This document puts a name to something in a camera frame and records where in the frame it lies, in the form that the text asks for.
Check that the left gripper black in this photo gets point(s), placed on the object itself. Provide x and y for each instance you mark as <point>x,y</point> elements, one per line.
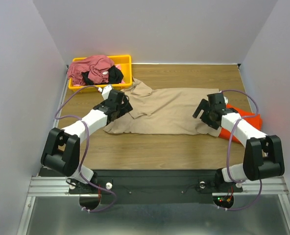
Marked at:
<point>128,108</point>

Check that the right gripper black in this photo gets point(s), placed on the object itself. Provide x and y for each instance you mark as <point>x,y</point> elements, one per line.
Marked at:
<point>202,109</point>

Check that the beige t shirt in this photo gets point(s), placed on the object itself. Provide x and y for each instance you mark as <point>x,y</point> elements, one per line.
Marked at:
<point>166,111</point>

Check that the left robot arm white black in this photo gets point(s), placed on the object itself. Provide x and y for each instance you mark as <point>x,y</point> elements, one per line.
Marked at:
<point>62,148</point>

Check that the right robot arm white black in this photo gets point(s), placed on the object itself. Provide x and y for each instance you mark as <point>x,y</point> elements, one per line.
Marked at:
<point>263,154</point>

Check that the black t shirt in bin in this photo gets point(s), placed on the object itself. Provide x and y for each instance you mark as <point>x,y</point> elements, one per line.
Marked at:
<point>115,76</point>

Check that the pink t shirt in bin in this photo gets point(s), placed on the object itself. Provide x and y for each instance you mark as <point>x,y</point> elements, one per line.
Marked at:
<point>97,67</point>

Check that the orange folded t shirt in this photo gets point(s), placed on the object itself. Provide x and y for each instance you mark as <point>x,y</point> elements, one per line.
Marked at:
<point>248,116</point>

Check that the yellow plastic bin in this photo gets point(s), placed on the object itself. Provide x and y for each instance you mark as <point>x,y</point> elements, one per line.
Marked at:
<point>123,60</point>

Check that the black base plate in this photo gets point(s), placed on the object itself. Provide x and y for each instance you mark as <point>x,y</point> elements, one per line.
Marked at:
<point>151,187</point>

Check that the aluminium frame rail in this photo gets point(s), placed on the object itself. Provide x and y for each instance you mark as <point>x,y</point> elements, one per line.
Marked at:
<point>46,186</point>

